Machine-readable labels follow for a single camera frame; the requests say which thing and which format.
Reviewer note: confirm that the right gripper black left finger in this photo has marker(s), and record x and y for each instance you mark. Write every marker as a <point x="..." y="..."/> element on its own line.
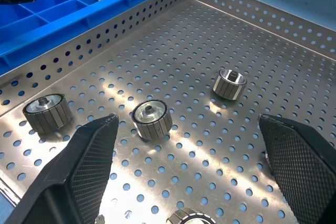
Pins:
<point x="65" y="182"/>

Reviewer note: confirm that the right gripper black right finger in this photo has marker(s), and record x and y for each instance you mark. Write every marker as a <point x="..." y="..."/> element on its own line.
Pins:
<point x="304" y="171"/>

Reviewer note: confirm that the blue compartment tray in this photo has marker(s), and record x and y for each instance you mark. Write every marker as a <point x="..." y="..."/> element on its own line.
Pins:
<point x="65" y="6"/>

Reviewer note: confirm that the perforated metal tray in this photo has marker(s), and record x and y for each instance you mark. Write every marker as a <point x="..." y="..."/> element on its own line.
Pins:
<point x="183" y="51"/>

